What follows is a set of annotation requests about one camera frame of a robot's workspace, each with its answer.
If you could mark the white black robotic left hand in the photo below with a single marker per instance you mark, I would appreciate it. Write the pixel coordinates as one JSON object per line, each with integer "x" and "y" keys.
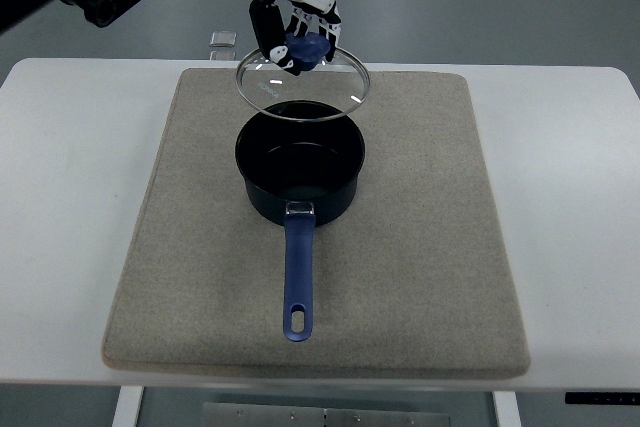
{"x": 275, "y": 22}

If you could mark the clear floor plate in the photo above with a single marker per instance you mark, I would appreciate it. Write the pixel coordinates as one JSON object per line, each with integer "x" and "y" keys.
{"x": 224, "y": 39}
{"x": 222, "y": 55}

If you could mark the white table leg right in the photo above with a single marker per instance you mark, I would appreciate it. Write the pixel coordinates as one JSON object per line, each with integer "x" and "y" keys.
{"x": 506, "y": 409}

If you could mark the white table leg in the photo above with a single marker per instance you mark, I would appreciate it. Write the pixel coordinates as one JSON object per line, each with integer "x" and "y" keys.
{"x": 506, "y": 409}
{"x": 128, "y": 406}

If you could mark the glass pot lid blue knob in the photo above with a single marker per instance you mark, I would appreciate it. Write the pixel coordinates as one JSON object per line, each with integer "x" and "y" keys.
{"x": 315, "y": 90}

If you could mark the clear floor plate lower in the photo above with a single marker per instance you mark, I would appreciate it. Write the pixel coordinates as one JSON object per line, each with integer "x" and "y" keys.
{"x": 222, "y": 55}

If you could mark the dark pot with blue handle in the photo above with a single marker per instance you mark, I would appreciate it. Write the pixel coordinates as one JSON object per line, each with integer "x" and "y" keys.
{"x": 300, "y": 161}

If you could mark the white table leg left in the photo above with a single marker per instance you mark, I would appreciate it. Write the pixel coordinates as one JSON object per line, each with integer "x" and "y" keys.
{"x": 128, "y": 406}

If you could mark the beige fabric mat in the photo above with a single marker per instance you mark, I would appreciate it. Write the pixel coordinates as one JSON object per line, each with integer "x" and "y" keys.
{"x": 411, "y": 282}

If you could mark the metal base plate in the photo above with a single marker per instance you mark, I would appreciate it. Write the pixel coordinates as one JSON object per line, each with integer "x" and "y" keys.
{"x": 234, "y": 414}

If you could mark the black table control panel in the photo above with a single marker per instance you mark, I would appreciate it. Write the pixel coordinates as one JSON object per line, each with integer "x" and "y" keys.
{"x": 602, "y": 398}

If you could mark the clear floor plate upper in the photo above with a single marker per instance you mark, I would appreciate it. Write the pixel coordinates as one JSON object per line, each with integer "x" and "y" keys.
{"x": 224, "y": 39}

